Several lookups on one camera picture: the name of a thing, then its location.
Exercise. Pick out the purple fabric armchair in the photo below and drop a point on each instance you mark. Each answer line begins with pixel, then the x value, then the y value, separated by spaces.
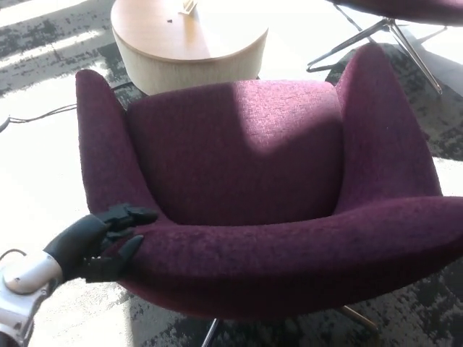
pixel 246 188

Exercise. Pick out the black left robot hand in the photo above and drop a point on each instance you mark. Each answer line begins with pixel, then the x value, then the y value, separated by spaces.
pixel 90 242

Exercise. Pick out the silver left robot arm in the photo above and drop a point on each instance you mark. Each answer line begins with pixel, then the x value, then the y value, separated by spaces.
pixel 21 289

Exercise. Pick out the round wooden side table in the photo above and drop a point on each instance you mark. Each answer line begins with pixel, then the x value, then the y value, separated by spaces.
pixel 184 43

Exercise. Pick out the small wooden card holder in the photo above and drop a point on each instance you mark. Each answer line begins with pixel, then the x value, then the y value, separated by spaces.
pixel 188 7

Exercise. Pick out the purple chair with metal legs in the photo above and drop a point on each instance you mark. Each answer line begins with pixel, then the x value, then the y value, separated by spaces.
pixel 390 25

